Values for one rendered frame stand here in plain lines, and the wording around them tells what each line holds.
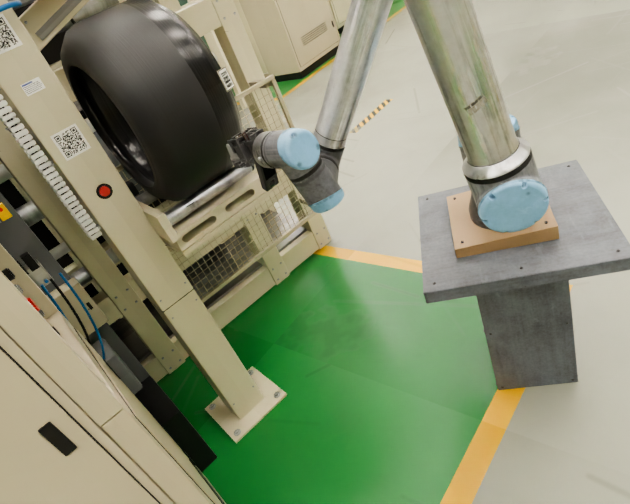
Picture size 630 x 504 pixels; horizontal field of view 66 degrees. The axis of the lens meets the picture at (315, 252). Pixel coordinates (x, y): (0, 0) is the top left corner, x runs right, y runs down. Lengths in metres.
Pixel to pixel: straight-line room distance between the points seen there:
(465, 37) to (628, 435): 1.23
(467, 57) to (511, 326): 0.88
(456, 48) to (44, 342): 0.88
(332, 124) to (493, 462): 1.11
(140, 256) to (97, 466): 0.78
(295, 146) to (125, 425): 0.65
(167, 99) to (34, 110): 0.34
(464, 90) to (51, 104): 1.04
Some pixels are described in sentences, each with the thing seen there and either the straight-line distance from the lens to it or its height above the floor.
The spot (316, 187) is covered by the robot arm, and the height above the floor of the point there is 0.98.
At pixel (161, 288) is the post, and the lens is 1.69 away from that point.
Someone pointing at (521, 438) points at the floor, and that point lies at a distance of 1.74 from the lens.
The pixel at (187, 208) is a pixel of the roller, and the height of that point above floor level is 0.90.
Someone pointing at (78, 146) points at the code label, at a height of 1.20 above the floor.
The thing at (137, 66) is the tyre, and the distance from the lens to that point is 1.41.
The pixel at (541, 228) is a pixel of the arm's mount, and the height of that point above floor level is 0.64.
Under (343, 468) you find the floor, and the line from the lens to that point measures 1.80.
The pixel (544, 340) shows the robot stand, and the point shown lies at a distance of 1.68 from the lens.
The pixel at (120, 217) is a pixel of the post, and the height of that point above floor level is 0.97.
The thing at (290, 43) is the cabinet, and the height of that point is 0.42.
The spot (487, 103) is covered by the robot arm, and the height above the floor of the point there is 1.06.
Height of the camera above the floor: 1.47
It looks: 32 degrees down
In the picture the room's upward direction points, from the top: 24 degrees counter-clockwise
